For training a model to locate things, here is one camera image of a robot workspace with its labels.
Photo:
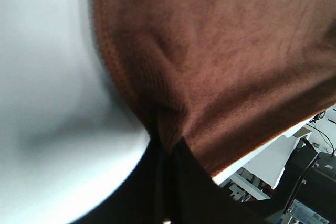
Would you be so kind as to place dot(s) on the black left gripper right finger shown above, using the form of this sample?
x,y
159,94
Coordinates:
x,y
195,198

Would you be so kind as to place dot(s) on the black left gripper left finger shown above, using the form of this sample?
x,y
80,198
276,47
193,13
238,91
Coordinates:
x,y
144,196

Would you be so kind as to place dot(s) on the brown towel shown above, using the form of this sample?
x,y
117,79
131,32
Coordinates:
x,y
225,75

